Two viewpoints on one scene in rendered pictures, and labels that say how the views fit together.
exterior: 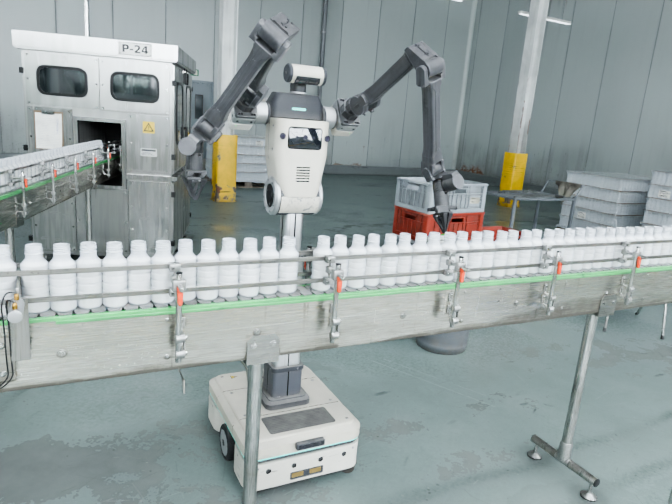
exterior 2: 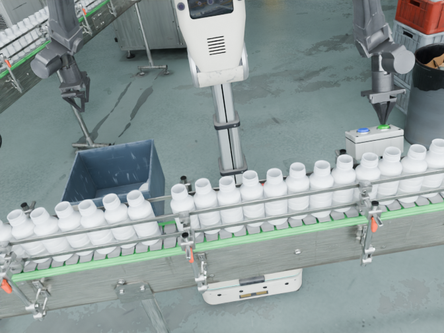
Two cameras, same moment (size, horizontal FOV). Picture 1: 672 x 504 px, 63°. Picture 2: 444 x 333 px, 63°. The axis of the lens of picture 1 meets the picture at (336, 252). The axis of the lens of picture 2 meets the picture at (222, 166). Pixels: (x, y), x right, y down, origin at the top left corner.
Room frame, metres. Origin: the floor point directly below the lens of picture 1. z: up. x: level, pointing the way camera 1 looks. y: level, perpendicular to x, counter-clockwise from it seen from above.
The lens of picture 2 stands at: (1.07, -0.37, 1.75)
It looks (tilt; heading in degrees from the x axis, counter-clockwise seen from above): 39 degrees down; 28
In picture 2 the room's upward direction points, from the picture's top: 10 degrees counter-clockwise
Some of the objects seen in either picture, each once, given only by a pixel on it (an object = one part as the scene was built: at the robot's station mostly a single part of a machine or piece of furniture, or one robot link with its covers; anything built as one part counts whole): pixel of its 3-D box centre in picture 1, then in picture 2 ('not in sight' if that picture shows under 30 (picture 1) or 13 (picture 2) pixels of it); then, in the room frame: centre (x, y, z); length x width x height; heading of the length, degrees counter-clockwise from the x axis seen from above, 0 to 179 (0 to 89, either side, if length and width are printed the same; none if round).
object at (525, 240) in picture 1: (523, 252); not in sight; (1.99, -0.70, 1.08); 0.06 x 0.06 x 0.17
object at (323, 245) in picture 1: (322, 263); (184, 211); (1.60, 0.04, 1.08); 0.06 x 0.06 x 0.17
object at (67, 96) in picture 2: (194, 185); (78, 97); (1.82, 0.49, 1.26); 0.07 x 0.07 x 0.09; 26
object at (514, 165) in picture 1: (512, 179); not in sight; (11.39, -3.52, 0.55); 0.40 x 0.40 x 1.10; 28
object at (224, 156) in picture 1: (224, 167); not in sight; (9.17, 1.98, 0.55); 0.40 x 0.40 x 1.10; 28
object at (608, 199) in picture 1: (614, 208); not in sight; (8.35, -4.21, 0.50); 1.23 x 1.05 x 1.00; 116
